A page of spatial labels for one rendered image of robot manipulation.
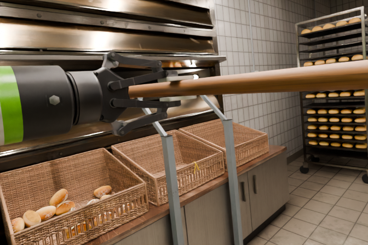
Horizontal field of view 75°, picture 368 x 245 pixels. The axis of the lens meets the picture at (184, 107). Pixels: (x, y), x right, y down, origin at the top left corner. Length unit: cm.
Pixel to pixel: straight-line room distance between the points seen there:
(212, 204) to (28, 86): 137
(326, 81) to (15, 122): 34
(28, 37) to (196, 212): 133
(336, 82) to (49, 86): 32
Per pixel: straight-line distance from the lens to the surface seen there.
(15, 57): 139
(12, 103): 31
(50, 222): 112
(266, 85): 34
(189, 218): 145
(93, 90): 34
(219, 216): 164
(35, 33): 160
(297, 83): 32
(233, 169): 157
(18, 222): 142
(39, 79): 32
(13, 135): 33
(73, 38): 164
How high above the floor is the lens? 117
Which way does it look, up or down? 4 degrees down
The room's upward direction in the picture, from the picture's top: 6 degrees counter-clockwise
